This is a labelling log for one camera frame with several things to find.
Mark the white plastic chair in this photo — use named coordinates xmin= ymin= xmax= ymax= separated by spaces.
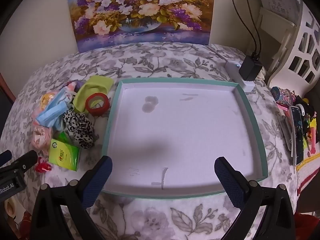
xmin=266 ymin=0 xmax=320 ymax=88

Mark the green plastic packet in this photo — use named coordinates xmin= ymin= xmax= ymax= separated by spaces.
xmin=54 ymin=130 xmax=73 ymax=143

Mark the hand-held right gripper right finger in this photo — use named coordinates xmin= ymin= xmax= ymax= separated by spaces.
xmin=214 ymin=156 xmax=297 ymax=240

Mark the red tape roll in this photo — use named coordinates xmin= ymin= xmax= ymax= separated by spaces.
xmin=85 ymin=92 xmax=111 ymax=117

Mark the green tissue pack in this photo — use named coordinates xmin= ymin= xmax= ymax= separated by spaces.
xmin=48 ymin=139 xmax=81 ymax=172

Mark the leopard print scrunchie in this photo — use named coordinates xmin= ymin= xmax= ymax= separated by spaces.
xmin=62 ymin=110 xmax=95 ymax=148

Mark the floral painting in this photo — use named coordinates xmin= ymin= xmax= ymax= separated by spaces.
xmin=67 ymin=0 xmax=216 ymax=53

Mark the black power adapter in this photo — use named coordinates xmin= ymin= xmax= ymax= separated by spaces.
xmin=239 ymin=55 xmax=263 ymax=81

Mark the white power strip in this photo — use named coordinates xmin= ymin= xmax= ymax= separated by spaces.
xmin=224 ymin=60 xmax=254 ymax=92

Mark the lime green cloth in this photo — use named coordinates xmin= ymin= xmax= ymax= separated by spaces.
xmin=72 ymin=75 xmax=115 ymax=114

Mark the teal rimmed white tray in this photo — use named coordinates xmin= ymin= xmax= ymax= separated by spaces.
xmin=102 ymin=77 xmax=268 ymax=200

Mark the yellow white knitted cloth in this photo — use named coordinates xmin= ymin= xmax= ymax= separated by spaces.
xmin=296 ymin=152 xmax=320 ymax=183

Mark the white shelf unit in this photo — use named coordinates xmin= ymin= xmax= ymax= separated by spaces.
xmin=256 ymin=0 xmax=299 ymax=72

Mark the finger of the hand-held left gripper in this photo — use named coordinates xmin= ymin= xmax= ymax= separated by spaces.
xmin=0 ymin=151 xmax=38 ymax=178
xmin=0 ymin=150 xmax=12 ymax=167

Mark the grey floral blanket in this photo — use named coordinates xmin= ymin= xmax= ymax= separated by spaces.
xmin=0 ymin=42 xmax=300 ymax=240

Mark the pink striped fluffy sock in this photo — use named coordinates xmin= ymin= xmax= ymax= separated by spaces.
xmin=31 ymin=124 xmax=54 ymax=155

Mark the blue face mask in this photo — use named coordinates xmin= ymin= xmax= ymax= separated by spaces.
xmin=36 ymin=88 xmax=75 ymax=130

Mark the red small wrapper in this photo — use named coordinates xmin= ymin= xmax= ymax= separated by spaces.
xmin=35 ymin=162 xmax=52 ymax=173

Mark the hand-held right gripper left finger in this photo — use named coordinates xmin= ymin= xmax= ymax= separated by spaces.
xmin=30 ymin=155 xmax=113 ymax=240

